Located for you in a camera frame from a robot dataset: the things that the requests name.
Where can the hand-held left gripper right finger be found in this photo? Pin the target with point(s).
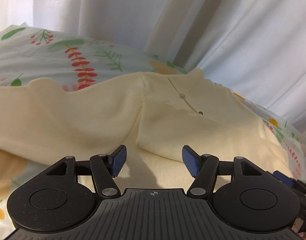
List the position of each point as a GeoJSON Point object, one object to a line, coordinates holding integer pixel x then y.
{"type": "Point", "coordinates": [190, 160]}

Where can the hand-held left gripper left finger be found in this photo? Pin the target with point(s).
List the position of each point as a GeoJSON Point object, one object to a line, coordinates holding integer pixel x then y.
{"type": "Point", "coordinates": [119, 160]}

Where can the floral printed bedsheet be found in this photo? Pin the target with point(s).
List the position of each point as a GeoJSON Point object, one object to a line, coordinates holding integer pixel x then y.
{"type": "Point", "coordinates": [43, 55]}

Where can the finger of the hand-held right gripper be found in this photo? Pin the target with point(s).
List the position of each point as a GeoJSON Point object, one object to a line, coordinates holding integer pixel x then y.
{"type": "Point", "coordinates": [281, 176]}

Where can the cream knitted garment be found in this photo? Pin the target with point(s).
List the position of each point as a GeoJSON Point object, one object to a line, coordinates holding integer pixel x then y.
{"type": "Point", "coordinates": [68, 115]}

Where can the white curtain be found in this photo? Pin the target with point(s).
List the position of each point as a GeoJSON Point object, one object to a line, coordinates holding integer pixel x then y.
{"type": "Point", "coordinates": [183, 17]}

